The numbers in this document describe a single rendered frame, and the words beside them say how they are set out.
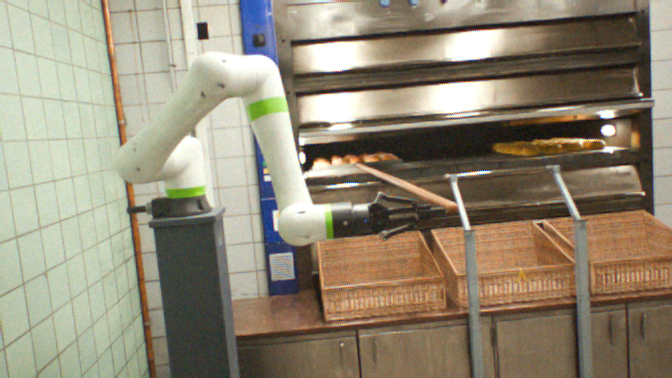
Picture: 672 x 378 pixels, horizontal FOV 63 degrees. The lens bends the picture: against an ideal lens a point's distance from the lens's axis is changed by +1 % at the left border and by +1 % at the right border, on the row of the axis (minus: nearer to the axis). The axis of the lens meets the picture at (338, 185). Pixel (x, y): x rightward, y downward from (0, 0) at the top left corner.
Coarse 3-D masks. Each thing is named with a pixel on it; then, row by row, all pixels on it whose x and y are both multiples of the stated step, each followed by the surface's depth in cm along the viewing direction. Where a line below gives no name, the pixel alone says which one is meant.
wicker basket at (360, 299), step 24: (336, 240) 287; (360, 240) 287; (408, 240) 289; (336, 264) 285; (360, 264) 286; (384, 264) 286; (408, 264) 286; (432, 264) 263; (336, 288) 242; (360, 288) 243; (384, 288) 244; (408, 288) 278; (432, 288) 245; (336, 312) 243; (360, 312) 244; (384, 312) 245
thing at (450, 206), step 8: (368, 168) 287; (384, 176) 244; (392, 176) 234; (400, 184) 212; (408, 184) 203; (416, 192) 188; (424, 192) 180; (432, 200) 169; (440, 200) 162; (448, 200) 158; (448, 208) 154; (456, 208) 153
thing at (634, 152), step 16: (512, 160) 291; (528, 160) 292; (544, 160) 292; (560, 160) 292; (576, 160) 293; (592, 160) 293; (320, 176) 292; (336, 176) 288; (352, 176) 288; (368, 176) 288; (400, 176) 289
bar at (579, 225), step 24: (528, 168) 254; (552, 168) 254; (312, 192) 250; (456, 192) 248; (576, 216) 238; (576, 240) 237; (576, 264) 239; (576, 288) 241; (480, 336) 237; (480, 360) 239
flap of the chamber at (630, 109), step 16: (544, 112) 275; (560, 112) 275; (576, 112) 275; (592, 112) 277; (608, 112) 281; (624, 112) 285; (368, 128) 271; (384, 128) 271; (400, 128) 272; (416, 128) 274; (432, 128) 278; (448, 128) 283; (464, 128) 287; (480, 128) 290; (304, 144) 289
